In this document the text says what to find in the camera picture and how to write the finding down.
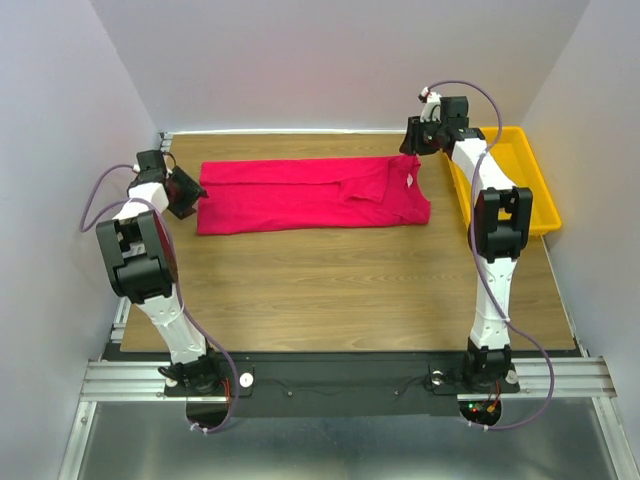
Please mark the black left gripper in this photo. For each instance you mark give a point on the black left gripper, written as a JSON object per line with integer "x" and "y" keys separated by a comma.
{"x": 184, "y": 208}

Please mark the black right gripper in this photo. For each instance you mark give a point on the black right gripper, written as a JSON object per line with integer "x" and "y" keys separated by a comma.
{"x": 411, "y": 142}

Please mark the pink red t shirt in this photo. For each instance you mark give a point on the pink red t shirt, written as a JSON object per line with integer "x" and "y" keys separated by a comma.
{"x": 276, "y": 195}

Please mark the yellow plastic tray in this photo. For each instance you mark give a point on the yellow plastic tray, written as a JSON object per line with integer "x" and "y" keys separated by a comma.
{"x": 514, "y": 155}

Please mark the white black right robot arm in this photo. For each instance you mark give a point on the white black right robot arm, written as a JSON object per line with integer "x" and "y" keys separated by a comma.
{"x": 498, "y": 231}

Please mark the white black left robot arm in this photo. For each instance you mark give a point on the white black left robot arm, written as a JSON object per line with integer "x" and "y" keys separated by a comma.
{"x": 141, "y": 266}

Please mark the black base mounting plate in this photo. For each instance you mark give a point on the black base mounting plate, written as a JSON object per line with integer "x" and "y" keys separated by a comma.
{"x": 273, "y": 404}

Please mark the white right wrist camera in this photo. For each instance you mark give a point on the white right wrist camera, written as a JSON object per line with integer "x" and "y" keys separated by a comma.
{"x": 431, "y": 101}

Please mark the aluminium frame rail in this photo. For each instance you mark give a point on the aluminium frame rail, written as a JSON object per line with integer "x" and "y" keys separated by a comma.
{"x": 534, "y": 378}

